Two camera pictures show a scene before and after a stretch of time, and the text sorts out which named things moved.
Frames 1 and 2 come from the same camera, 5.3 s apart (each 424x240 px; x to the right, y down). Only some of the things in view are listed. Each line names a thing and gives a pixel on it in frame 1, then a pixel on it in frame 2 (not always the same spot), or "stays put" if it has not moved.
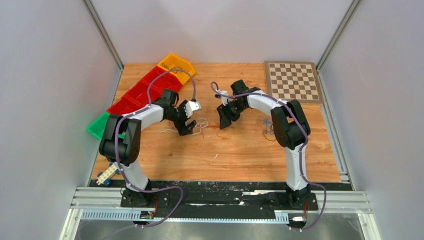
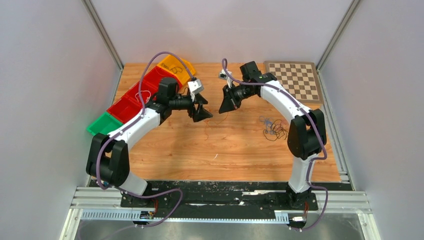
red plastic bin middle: x=139 y=93 stays put
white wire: x=196 y=125 to x=147 y=98
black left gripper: x=182 y=127 to x=201 y=113
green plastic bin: x=98 y=127 stays put
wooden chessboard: x=293 y=81 stays put
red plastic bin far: x=166 y=81 stays put
